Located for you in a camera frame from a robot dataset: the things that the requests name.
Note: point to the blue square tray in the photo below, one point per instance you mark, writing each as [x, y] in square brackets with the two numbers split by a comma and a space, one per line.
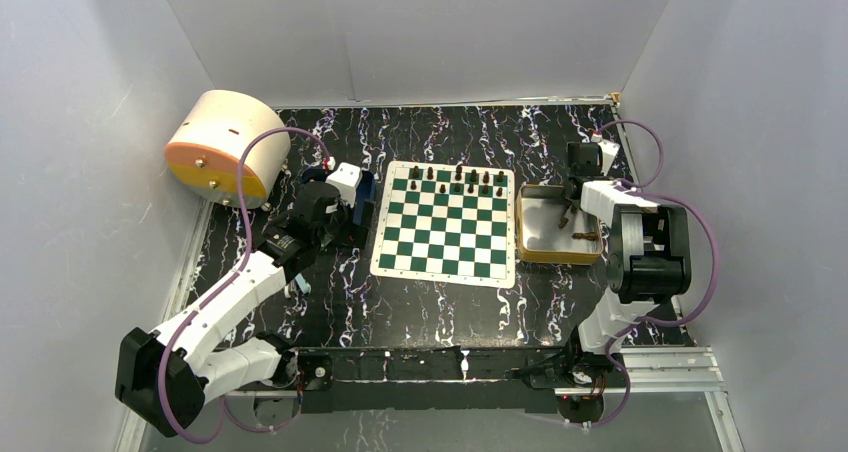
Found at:
[357, 190]

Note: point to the green white chess board mat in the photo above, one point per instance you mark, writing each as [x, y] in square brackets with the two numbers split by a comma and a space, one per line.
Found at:
[456, 238]

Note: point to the aluminium rail frame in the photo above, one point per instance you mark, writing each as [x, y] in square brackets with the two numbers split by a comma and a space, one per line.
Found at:
[672, 369]

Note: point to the beige rectangular tin tray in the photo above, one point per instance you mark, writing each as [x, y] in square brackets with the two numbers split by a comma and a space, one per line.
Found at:
[539, 209]

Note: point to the cream orange cylindrical drum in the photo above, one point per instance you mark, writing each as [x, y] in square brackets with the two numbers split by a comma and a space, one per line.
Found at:
[205, 150]

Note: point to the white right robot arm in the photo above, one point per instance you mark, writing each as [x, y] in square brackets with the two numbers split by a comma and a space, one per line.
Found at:
[648, 259]

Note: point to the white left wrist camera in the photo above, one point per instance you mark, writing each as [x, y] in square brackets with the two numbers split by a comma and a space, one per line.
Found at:
[346, 179]

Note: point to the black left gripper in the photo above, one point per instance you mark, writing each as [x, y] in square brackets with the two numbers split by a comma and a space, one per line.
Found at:
[367, 213]

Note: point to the small white blue clip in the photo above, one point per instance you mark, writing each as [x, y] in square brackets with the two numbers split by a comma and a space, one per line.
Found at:
[300, 285]

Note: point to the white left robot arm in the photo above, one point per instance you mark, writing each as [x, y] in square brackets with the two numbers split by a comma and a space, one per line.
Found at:
[167, 376]

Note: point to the black base frame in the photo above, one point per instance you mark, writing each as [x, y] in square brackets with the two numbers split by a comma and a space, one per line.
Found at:
[540, 380]

